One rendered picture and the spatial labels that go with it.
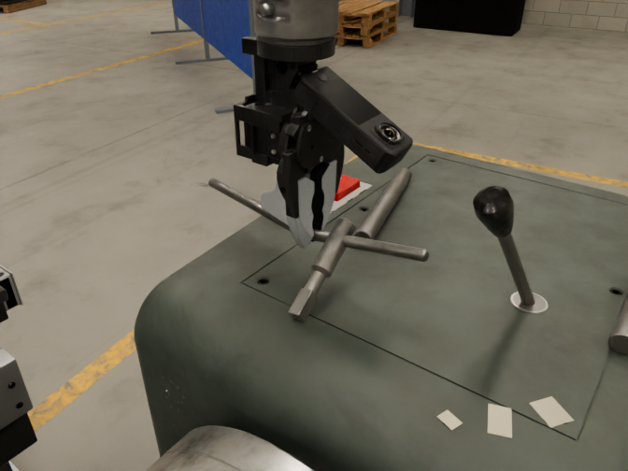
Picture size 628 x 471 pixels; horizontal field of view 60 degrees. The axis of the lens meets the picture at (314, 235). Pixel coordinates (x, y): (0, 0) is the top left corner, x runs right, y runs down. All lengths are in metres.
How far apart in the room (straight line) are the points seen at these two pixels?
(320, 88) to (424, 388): 0.27
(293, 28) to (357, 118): 0.09
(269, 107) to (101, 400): 1.89
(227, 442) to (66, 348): 2.15
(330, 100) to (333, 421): 0.27
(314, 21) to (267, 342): 0.29
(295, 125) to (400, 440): 0.28
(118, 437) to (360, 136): 1.82
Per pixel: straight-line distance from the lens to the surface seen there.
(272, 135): 0.53
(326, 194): 0.57
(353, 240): 0.55
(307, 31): 0.49
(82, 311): 2.78
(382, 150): 0.48
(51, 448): 2.23
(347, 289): 0.58
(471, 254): 0.67
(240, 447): 0.47
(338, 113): 0.49
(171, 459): 0.51
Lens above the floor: 1.60
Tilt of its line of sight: 31 degrees down
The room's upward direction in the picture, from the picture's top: straight up
